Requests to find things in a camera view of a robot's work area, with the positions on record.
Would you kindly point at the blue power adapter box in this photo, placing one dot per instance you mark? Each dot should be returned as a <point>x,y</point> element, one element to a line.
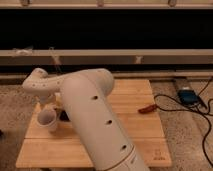
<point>187,96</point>

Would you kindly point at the wooden folding table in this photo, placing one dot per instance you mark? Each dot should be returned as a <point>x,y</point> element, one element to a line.
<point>62,149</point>

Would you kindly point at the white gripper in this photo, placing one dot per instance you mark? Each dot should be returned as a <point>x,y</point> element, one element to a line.
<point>46,99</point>

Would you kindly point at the white paper cup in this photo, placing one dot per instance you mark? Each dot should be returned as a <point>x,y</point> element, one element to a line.
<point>47,119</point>

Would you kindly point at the black smartphone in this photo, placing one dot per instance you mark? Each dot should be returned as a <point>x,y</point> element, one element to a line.
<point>64,117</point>

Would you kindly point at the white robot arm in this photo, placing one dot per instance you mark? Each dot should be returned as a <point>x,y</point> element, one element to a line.
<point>84,99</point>

